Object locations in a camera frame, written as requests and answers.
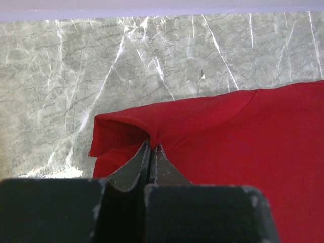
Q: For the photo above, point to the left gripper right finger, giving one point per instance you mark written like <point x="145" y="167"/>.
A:
<point x="178" y="211"/>

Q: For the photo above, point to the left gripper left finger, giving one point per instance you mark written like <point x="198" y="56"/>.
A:
<point x="109" y="209"/>

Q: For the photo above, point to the red t shirt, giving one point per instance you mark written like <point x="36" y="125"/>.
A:
<point x="268" y="138"/>

